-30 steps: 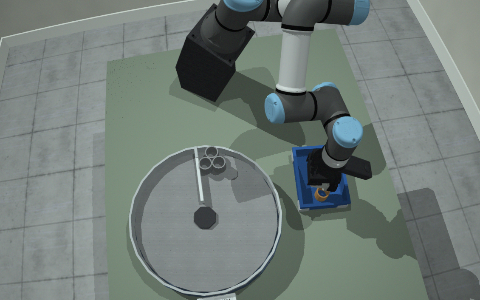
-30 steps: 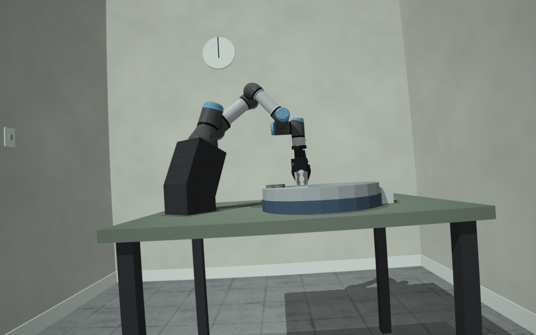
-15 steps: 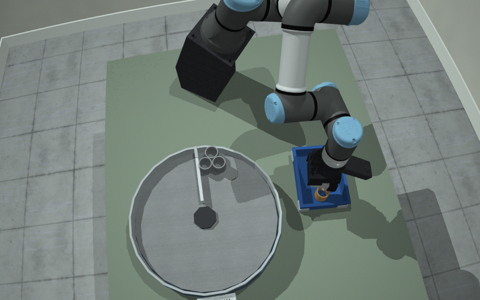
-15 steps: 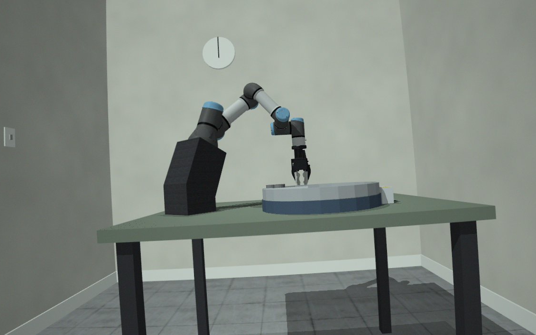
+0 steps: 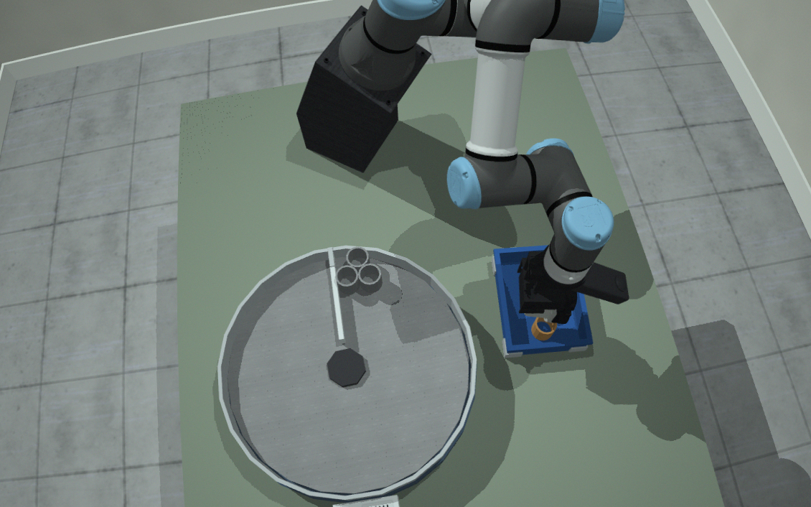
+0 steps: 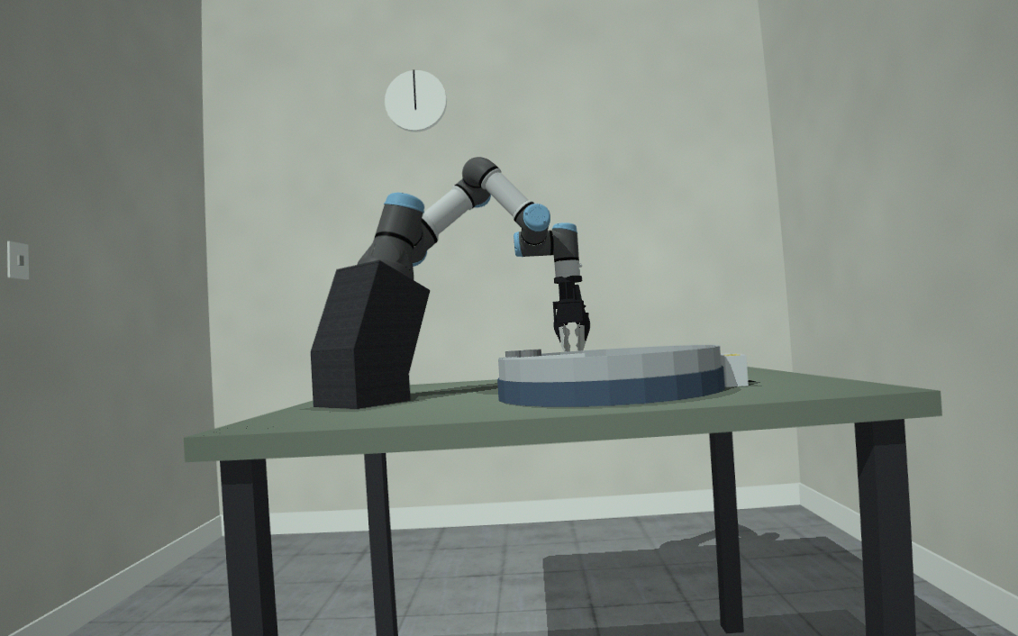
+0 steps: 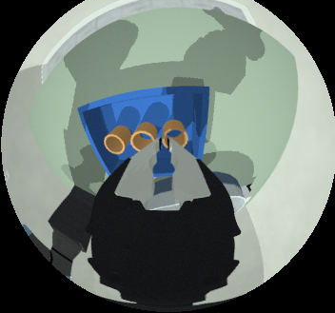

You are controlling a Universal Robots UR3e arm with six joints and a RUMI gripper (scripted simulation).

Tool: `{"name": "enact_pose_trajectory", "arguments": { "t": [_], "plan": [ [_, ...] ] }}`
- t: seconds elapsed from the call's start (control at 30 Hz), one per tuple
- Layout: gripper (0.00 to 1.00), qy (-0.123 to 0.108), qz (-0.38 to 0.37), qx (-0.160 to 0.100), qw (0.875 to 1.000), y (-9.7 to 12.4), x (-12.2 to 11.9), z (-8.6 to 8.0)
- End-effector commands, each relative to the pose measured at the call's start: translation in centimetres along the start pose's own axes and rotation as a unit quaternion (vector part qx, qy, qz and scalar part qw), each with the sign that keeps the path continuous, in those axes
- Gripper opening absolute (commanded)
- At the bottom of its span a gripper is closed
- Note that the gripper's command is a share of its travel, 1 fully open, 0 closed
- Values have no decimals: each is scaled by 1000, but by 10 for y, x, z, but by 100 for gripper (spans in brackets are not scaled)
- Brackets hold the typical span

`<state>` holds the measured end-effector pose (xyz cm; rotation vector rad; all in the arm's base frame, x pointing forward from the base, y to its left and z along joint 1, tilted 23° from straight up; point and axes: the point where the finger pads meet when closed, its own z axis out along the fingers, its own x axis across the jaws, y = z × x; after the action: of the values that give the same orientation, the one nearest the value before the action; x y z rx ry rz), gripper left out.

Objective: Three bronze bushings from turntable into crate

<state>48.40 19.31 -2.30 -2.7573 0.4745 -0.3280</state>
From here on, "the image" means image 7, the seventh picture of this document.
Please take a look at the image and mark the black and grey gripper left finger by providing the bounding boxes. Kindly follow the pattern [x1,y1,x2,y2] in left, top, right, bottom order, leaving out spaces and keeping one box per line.
[86,137,162,235]

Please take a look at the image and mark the blue rectangular crate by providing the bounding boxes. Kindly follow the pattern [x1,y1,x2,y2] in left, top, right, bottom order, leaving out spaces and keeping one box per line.
[77,86,209,177]

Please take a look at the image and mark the grey round turntable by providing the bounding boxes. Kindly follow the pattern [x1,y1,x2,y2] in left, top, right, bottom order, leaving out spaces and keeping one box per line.
[147,171,251,214]

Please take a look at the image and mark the bronze bushing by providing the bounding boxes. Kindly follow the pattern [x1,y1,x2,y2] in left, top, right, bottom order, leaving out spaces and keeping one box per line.
[104,126,131,154]
[162,120,187,148]
[130,122,157,151]

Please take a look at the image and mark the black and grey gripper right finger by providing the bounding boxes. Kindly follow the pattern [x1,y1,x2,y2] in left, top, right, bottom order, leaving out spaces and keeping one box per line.
[167,137,241,237]

